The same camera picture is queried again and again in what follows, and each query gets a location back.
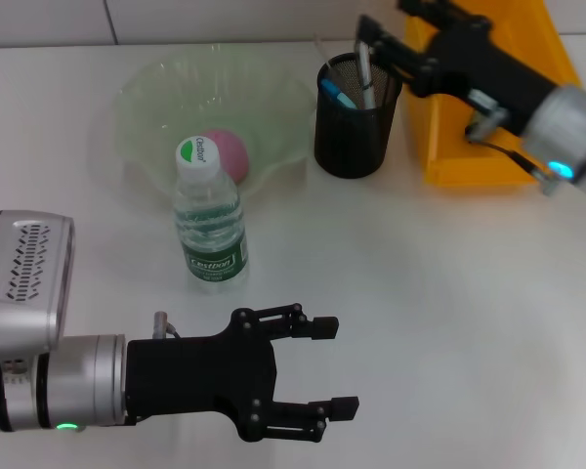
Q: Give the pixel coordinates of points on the green glass fruit bowl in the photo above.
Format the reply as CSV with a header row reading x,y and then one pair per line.
x,y
141,98

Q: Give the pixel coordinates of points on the yellow plastic bin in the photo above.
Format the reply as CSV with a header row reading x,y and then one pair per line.
x,y
469,166

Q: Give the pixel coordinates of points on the grey ballpoint pen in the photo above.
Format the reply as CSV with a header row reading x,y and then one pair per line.
x,y
365,78

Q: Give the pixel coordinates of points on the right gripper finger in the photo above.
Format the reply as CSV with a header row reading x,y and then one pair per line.
x,y
395,51
442,12

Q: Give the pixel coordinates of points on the clear green-label water bottle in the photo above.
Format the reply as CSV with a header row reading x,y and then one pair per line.
x,y
210,229

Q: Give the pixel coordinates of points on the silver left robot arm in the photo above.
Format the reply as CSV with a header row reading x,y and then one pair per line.
x,y
88,381

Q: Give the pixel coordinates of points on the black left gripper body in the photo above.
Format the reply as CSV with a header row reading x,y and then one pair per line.
x,y
200,376

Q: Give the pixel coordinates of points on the black mesh pen holder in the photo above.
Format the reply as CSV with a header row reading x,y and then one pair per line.
x,y
351,141

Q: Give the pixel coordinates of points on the light blue scissors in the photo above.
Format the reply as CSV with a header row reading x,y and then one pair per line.
x,y
339,95

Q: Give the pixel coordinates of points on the pink peach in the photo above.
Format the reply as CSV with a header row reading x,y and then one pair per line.
x,y
232,156

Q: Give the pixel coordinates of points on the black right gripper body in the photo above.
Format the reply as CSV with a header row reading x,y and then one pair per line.
x,y
483,68

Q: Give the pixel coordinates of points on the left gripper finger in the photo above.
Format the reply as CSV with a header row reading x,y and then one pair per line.
x,y
305,327
305,422

